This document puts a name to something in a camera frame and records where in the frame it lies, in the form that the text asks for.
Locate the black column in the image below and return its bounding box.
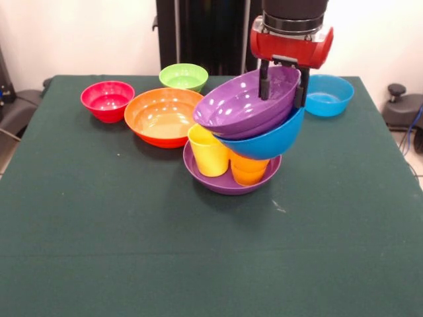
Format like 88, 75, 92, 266
152, 0, 267, 76

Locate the orange large bowl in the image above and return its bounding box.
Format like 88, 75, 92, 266
124, 87, 205, 149

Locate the dark green tablecloth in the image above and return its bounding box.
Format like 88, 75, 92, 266
0, 74, 423, 317

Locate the blue small bowl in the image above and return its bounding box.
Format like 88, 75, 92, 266
304, 74, 355, 118

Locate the blue large bowl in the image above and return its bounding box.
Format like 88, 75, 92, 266
213, 105, 305, 161

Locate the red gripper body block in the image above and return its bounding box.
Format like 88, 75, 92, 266
249, 16, 334, 70

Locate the green small bowl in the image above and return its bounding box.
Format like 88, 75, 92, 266
158, 63, 210, 93

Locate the orange stepped cup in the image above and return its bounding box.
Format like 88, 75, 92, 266
230, 150, 271, 187

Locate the yellow smooth cup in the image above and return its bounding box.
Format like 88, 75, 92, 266
187, 124, 230, 178

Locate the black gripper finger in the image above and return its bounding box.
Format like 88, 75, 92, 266
295, 67, 311, 109
258, 59, 271, 101

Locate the pink-red small bowl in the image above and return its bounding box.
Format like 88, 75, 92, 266
80, 81, 135, 124

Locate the blue cable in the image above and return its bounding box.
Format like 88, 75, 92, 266
408, 105, 423, 146

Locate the black equipment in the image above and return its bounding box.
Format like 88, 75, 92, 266
0, 46, 16, 106

